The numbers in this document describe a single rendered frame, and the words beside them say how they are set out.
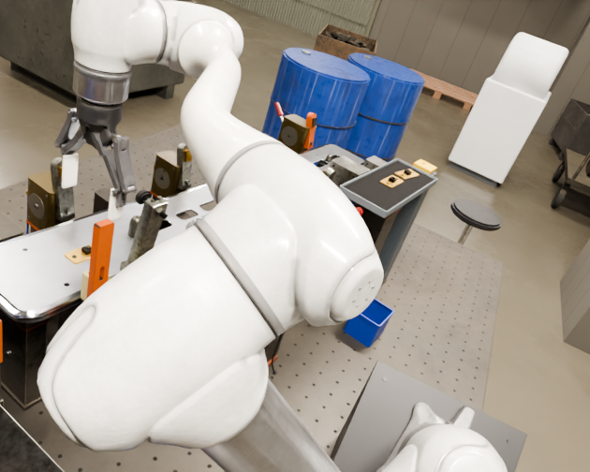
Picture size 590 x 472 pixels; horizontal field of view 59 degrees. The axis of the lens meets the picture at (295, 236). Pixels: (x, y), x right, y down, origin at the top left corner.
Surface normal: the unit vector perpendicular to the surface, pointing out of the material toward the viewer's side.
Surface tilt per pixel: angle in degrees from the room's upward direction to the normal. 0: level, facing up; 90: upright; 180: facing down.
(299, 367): 0
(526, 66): 80
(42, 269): 0
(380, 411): 43
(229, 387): 83
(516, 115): 90
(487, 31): 90
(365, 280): 90
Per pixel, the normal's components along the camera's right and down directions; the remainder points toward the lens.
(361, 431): -0.04, -0.33
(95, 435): 0.04, 0.51
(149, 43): 0.59, 0.60
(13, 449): 0.28, -0.81
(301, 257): -0.56, -0.17
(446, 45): -0.40, 0.39
